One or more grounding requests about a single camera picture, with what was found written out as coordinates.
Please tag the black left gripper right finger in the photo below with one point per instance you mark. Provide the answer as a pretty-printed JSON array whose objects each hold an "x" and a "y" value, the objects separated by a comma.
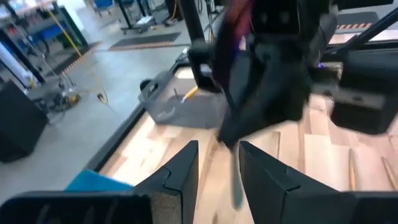
[{"x": 267, "y": 186}]

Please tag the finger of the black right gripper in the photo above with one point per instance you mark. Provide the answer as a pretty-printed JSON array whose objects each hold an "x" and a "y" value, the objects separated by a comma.
[
  {"x": 280, "y": 93},
  {"x": 231, "y": 77}
]

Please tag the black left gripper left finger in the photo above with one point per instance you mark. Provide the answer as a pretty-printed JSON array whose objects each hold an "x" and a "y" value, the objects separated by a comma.
[{"x": 183, "y": 180}]

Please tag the grey plastic bin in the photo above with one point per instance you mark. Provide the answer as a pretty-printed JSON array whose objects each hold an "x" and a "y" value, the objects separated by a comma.
[{"x": 192, "y": 115}]

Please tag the black cylindrical tower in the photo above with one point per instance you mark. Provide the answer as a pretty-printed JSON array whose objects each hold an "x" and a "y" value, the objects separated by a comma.
[{"x": 191, "y": 21}]

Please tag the blue plastic bin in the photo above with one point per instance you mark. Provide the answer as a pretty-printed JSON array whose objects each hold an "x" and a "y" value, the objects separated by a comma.
[{"x": 96, "y": 183}]

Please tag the wide black striped floor mat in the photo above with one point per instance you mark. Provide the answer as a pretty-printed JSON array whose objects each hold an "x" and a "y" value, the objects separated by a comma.
[{"x": 146, "y": 40}]

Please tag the black background desk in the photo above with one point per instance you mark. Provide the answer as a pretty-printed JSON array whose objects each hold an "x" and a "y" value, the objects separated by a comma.
[{"x": 124, "y": 15}]

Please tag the narrow black striped floor mat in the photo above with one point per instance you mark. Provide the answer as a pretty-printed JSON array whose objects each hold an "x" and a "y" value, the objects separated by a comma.
[{"x": 77, "y": 57}]

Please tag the green cabinet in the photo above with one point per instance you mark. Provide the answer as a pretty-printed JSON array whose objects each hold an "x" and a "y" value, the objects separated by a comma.
[{"x": 76, "y": 31}]

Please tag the large black computer tower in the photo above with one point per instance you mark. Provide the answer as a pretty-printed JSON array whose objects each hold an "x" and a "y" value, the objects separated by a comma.
[{"x": 21, "y": 124}]

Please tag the white roll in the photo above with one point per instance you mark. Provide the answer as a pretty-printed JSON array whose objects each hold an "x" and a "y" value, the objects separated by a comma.
[{"x": 15, "y": 67}]

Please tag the black-legged wooden desk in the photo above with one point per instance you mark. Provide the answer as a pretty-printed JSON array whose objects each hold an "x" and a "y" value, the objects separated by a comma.
[{"x": 18, "y": 51}]

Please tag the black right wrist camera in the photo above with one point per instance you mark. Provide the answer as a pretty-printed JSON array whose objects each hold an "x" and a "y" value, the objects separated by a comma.
[{"x": 273, "y": 17}]

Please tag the black aluminium table frame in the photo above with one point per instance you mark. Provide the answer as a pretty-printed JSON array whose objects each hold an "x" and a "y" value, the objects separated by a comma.
[{"x": 115, "y": 140}]

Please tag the black frame clamp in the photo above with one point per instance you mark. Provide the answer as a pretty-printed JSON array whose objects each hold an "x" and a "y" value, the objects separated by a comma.
[{"x": 143, "y": 85}]

